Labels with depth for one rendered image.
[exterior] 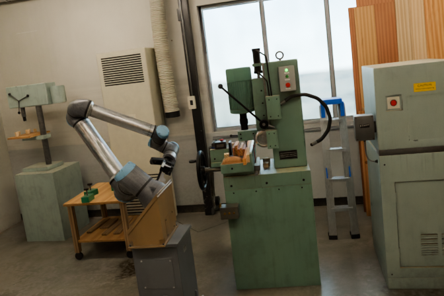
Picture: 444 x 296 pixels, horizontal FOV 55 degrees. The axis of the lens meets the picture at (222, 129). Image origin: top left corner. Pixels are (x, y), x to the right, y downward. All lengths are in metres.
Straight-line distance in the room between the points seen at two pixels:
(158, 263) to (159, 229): 0.24
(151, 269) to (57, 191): 2.10
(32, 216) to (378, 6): 3.90
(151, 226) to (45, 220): 2.34
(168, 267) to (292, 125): 1.19
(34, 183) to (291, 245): 2.73
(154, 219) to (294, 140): 1.06
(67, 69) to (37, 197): 1.39
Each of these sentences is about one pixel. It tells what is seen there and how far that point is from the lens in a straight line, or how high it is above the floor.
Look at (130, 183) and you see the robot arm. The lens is 2.64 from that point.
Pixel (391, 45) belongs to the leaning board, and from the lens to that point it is 4.26.
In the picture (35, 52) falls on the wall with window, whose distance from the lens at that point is 5.21.
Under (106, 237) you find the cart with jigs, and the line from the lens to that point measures 4.01.
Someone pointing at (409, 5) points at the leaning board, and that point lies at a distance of 4.33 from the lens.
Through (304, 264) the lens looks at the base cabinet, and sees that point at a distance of 3.08.
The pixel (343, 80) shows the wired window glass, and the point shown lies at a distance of 4.39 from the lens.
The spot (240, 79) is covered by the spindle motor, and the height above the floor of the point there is 1.43.
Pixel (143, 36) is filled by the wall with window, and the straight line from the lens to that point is 4.62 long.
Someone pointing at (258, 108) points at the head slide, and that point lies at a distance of 2.93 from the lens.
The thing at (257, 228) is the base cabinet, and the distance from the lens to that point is 2.97.
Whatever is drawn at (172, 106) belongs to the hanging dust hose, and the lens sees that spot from 4.36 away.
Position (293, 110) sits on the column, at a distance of 2.89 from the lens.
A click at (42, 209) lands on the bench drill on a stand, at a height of 0.33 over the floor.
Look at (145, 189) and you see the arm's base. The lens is 2.63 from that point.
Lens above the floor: 1.53
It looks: 8 degrees down
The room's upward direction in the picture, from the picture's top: 7 degrees counter-clockwise
